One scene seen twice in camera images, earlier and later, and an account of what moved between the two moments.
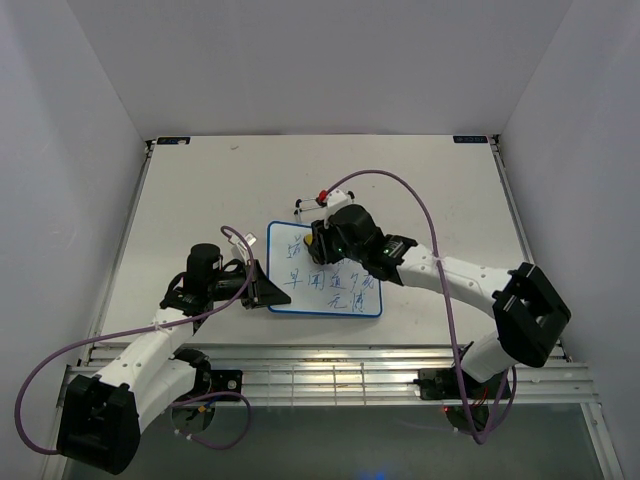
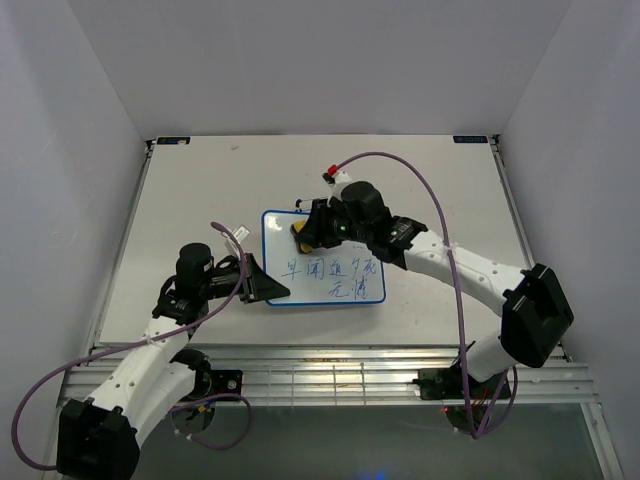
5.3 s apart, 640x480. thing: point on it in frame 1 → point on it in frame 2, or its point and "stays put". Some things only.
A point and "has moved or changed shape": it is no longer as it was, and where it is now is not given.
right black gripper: (319, 248) → (314, 231)
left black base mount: (226, 381) stays put
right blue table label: (470, 139) stays put
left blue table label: (173, 140) stays put
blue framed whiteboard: (337, 289) has moved or changed shape
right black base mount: (438, 383) stays put
